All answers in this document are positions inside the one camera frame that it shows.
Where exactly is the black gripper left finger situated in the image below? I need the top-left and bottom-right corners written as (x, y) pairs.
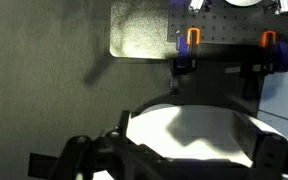
top-left (49, 109), bottom-right (172, 180)

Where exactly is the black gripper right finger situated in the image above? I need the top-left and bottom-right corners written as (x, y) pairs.
top-left (253, 132), bottom-right (288, 180)

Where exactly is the black tape strip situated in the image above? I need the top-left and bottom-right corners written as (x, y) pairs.
top-left (28, 152), bottom-right (66, 178)

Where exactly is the white round plate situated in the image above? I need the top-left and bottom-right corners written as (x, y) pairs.
top-left (126, 103), bottom-right (288, 168)

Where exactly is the black robot mounting stand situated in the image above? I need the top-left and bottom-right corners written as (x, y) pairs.
top-left (168, 43), bottom-right (267, 112)

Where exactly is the orange and blue clamp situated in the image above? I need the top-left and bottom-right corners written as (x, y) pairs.
top-left (242, 30), bottom-right (288, 101)
top-left (170, 27), bottom-right (202, 98)

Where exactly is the black perforated breadboard plate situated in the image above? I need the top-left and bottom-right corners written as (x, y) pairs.
top-left (167, 0), bottom-right (288, 46)

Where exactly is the silver aluminium profile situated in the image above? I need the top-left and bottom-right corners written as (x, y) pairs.
top-left (188, 0), bottom-right (206, 13)
top-left (273, 0), bottom-right (288, 15)

